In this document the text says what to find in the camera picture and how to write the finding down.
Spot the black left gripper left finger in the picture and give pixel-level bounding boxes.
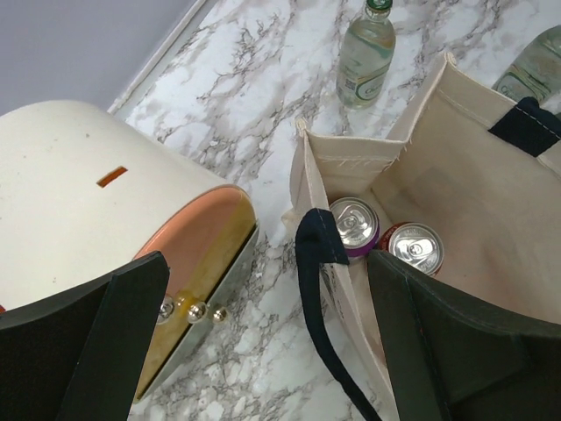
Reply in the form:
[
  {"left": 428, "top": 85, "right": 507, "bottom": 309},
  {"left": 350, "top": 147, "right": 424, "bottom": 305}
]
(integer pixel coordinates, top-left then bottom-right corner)
[{"left": 1, "top": 252, "right": 169, "bottom": 420}]

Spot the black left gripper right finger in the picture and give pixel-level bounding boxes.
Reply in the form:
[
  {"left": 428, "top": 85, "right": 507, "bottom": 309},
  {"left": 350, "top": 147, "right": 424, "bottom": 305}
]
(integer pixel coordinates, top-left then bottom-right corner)
[{"left": 367, "top": 251, "right": 560, "bottom": 420}]

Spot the red cola can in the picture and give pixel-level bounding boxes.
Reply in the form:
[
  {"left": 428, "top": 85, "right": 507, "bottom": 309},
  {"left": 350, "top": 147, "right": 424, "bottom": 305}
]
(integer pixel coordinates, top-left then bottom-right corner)
[{"left": 377, "top": 222, "right": 444, "bottom": 276}]

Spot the purple soda can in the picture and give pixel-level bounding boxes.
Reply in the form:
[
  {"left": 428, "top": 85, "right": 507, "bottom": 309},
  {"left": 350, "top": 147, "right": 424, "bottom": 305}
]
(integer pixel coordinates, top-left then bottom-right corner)
[{"left": 330, "top": 196, "right": 380, "bottom": 259}]

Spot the cream canvas tote bag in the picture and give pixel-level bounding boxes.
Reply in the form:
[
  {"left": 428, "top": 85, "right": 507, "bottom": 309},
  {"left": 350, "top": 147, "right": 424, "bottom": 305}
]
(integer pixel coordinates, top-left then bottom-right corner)
[{"left": 290, "top": 54, "right": 560, "bottom": 420}]

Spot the round drawer storage box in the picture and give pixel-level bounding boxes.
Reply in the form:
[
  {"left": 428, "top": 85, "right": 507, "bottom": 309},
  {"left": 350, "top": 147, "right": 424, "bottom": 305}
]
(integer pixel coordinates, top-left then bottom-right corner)
[{"left": 1, "top": 100, "right": 259, "bottom": 401}]

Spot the clear plastic bottle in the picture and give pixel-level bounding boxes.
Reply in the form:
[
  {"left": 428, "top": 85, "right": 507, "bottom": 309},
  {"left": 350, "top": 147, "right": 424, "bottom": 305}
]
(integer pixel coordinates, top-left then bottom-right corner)
[{"left": 492, "top": 25, "right": 560, "bottom": 103}]

